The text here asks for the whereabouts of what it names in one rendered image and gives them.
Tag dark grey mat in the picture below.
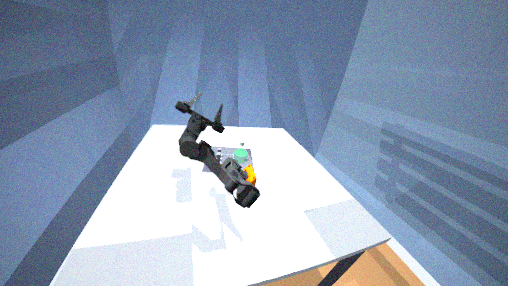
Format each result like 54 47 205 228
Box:
202 146 254 173

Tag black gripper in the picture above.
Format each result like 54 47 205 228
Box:
175 91 225 138

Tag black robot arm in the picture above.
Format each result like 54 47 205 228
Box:
178 131 261 209

